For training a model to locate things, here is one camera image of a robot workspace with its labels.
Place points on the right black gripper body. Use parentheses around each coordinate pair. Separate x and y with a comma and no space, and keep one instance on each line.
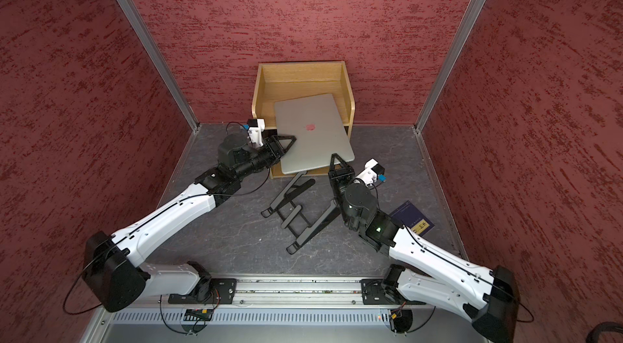
(339,181)

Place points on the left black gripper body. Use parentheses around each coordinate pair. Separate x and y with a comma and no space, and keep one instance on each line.
(269,155)

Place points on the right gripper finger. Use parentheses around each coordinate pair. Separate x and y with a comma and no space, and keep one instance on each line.
(343,166)
(334,162)

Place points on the silver laptop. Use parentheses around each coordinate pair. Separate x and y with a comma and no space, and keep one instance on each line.
(319,131)

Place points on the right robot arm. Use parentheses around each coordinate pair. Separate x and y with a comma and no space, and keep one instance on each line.
(496,321)

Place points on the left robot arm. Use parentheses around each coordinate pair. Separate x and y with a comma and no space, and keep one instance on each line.
(115,266)

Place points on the black folding laptop stand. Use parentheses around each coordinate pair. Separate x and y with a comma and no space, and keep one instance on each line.
(290,212)

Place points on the wooden shelf unit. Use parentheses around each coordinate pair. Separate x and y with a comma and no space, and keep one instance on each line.
(293,80)

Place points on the dark blue notebook on floor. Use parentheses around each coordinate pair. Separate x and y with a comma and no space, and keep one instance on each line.
(409,215)

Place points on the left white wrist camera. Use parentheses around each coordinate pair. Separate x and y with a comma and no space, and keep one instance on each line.
(255,128)

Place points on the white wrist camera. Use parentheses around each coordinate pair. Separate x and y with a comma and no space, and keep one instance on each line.
(372,173)
(255,128)

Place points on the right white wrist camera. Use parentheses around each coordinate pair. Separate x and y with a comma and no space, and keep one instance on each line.
(372,173)

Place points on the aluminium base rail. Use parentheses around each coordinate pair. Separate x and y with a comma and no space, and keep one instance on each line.
(297,289)

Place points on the left aluminium corner post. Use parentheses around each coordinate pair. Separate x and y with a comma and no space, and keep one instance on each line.
(133,16)

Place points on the aluminium corner post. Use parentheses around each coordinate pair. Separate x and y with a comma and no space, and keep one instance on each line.
(461,36)
(133,16)

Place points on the right aluminium corner post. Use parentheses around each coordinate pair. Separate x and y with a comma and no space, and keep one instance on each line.
(461,36)

